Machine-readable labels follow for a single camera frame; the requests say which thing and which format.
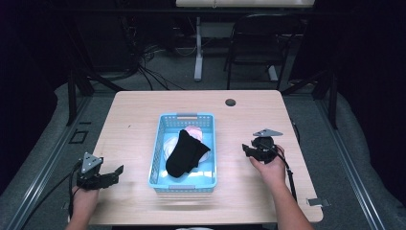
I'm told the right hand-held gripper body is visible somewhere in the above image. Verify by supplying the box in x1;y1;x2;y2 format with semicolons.
249;128;284;164

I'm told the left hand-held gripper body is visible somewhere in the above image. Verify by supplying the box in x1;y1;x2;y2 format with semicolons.
76;151;115;191

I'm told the pink sock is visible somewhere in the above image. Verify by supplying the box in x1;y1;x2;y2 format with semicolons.
185;125;204;142

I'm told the black sock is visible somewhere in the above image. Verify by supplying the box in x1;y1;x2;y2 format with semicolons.
165;128;212;179

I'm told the blue plastic basket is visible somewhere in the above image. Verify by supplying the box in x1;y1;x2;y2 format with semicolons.
147;111;218;194

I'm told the person's right hand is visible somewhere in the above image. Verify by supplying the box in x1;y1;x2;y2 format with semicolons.
249;145;287;190

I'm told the person's left hand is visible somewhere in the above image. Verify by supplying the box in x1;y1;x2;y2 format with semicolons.
72;185;101;222

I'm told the black metal stand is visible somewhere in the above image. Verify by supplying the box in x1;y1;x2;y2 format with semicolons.
65;18;125;127
281;68;339;130

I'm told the black folding chair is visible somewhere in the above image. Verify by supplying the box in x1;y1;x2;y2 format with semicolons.
223;12;305;91

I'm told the white desk leg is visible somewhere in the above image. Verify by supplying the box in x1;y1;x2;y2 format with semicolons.
193;16;205;82

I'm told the white desk top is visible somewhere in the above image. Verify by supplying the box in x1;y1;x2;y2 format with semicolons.
175;0;316;9

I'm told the black cable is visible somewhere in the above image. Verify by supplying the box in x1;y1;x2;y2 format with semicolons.
259;143;299;203
18;161;84;230

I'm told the bundle of floor cables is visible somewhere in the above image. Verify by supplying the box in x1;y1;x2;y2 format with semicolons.
127;18;199;91

